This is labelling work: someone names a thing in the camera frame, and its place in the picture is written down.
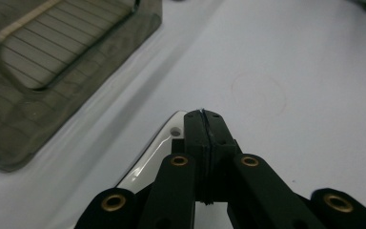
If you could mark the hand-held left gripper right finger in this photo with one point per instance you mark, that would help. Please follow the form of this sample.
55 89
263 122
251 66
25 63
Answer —
220 143

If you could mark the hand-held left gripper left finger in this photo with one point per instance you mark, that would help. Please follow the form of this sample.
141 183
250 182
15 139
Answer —
197 136

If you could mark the white ceramic spoon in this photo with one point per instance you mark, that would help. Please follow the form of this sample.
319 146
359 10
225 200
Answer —
146 171

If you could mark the smoked transparent plastic bin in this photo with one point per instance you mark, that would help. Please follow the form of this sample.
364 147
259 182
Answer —
60 92

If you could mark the white chopstick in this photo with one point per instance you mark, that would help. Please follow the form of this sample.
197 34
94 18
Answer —
22 20

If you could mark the white table mat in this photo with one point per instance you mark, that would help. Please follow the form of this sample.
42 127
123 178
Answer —
298 95

